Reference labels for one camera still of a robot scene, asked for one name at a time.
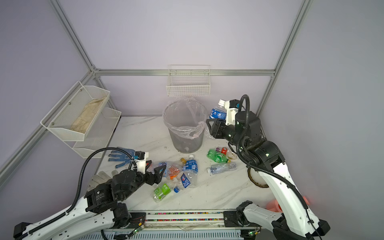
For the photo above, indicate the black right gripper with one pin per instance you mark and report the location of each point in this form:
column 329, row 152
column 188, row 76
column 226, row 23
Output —
column 213, row 130

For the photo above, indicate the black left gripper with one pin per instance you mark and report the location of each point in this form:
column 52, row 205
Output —
column 157, row 178

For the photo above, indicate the clear bottle green cap blue label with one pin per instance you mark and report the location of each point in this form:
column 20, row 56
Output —
column 219, row 112

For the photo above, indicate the white cap blue label bottle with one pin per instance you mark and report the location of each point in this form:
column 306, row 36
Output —
column 191, row 164

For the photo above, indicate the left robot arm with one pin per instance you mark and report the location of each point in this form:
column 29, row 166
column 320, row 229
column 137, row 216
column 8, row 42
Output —
column 103, row 205

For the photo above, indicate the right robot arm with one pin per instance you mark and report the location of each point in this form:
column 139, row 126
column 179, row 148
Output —
column 297, row 222

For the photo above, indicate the grey mesh waste bin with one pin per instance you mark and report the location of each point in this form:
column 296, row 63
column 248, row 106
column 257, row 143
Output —
column 186, row 146

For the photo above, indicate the yellow cap orange bottle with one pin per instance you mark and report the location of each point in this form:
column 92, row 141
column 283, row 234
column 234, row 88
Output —
column 174, row 168

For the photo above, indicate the red label purple cap bottle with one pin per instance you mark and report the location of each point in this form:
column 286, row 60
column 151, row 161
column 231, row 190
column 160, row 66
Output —
column 228, row 153

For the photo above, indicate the bright green label bottle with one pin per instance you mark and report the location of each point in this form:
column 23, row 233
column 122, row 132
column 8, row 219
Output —
column 164, row 190

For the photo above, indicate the green crushed plastic bottle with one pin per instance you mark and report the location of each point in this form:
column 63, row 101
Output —
column 217, row 157

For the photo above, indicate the blue dotted work glove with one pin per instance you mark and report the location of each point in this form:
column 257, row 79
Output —
column 120, row 158

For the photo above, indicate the crushed bottle blue red label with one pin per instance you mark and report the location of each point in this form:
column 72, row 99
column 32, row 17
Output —
column 189, row 179

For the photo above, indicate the clear bottle lying right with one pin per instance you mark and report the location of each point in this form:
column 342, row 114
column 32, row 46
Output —
column 221, row 168

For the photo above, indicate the white knit glove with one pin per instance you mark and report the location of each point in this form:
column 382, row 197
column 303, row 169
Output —
column 100, row 178

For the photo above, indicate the potted green plant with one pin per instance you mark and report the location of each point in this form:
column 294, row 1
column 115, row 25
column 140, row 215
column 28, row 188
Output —
column 256, row 178

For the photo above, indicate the beige cloth in shelf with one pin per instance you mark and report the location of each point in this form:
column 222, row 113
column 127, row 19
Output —
column 83, row 122

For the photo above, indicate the pink watering can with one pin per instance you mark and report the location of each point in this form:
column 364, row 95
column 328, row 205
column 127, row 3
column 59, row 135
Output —
column 275, row 207

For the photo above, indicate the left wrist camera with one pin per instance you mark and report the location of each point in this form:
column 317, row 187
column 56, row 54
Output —
column 141, row 161

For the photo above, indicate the white wire wall basket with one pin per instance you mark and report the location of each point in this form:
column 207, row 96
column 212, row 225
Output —
column 188, row 86

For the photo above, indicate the aluminium rail with beads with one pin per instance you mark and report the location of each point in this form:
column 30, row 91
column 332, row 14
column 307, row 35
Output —
column 189, row 220

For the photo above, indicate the white mesh wall shelf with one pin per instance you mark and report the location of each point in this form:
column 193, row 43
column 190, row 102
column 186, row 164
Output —
column 60, row 118

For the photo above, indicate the horizontal aluminium frame bar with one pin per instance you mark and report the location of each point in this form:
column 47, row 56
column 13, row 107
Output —
column 198, row 72

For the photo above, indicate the aluminium frame post right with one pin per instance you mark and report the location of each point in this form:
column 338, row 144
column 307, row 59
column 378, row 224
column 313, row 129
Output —
column 303, row 11

